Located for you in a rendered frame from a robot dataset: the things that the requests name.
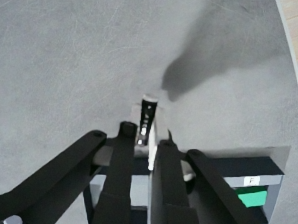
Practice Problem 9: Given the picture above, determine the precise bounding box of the grey three-compartment bin rack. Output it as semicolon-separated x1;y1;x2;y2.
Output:
82;156;285;224

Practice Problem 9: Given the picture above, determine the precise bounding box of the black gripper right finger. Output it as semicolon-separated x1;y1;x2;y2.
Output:
149;107;260;224

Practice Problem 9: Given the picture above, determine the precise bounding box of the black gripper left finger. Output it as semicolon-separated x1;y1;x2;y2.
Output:
0;102;141;224

